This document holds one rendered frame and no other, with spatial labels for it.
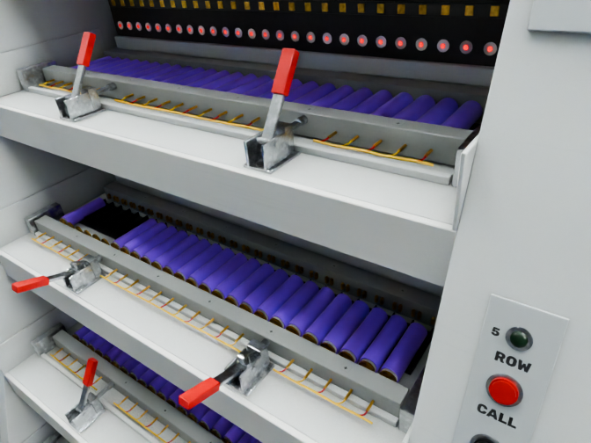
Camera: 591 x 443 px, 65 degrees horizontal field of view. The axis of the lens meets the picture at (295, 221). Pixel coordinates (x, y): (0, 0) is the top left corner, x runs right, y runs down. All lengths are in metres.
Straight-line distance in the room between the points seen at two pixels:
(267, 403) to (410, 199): 0.22
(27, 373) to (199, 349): 0.40
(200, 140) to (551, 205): 0.29
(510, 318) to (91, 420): 0.58
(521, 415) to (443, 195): 0.14
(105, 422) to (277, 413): 0.34
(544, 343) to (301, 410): 0.22
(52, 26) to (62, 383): 0.51
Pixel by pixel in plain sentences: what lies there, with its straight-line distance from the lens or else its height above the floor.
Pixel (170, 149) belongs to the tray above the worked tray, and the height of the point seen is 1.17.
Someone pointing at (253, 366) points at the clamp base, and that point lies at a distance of 0.44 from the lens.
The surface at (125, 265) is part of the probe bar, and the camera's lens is 0.59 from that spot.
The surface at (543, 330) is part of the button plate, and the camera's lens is 0.29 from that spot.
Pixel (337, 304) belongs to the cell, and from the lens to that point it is 0.48.
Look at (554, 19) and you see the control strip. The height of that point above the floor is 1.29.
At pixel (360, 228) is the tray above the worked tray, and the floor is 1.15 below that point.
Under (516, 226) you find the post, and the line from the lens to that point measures 0.28.
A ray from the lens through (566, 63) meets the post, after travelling 0.28.
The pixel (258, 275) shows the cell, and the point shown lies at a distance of 0.53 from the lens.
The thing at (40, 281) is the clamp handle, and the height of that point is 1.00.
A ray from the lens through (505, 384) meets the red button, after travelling 0.31.
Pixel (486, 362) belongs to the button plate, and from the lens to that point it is 0.31.
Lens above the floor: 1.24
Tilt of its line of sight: 17 degrees down
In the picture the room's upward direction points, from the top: 7 degrees clockwise
